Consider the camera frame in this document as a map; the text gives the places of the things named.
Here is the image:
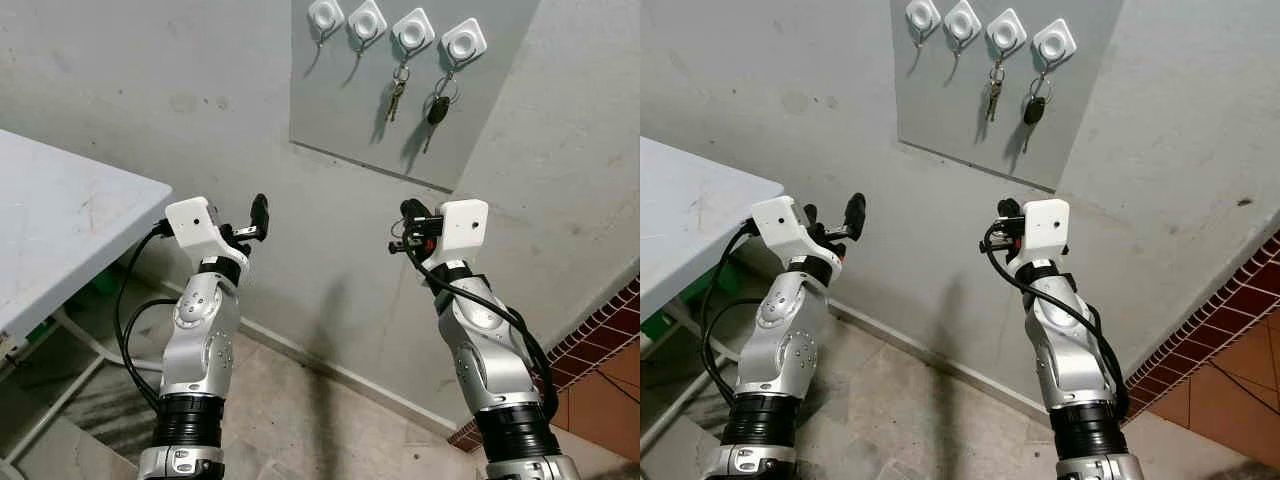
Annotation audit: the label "white folding table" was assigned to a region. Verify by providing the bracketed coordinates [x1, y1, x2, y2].
[640, 135, 787, 456]
[0, 128, 175, 471]

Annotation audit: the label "thin black floor cable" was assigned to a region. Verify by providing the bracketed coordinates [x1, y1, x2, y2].
[598, 368, 641, 406]
[1208, 358, 1280, 413]

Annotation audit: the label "white diamond wall hook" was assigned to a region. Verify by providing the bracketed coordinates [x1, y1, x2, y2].
[904, 0, 942, 47]
[391, 7, 438, 69]
[439, 17, 489, 79]
[346, 0, 389, 53]
[942, 0, 984, 53]
[307, 0, 347, 46]
[985, 8, 1029, 69]
[1031, 18, 1079, 79]

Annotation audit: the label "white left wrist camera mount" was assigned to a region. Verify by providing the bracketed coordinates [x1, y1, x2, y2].
[750, 195, 843, 271]
[164, 196, 251, 271]

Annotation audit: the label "silver keys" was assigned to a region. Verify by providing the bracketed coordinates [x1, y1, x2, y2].
[984, 62, 1007, 124]
[384, 62, 412, 124]

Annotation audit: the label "grey wall board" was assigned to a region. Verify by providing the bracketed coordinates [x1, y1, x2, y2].
[289, 0, 542, 194]
[889, 0, 1127, 194]

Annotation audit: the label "black car key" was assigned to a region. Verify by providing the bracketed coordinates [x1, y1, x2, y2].
[421, 70, 462, 156]
[1019, 72, 1054, 154]

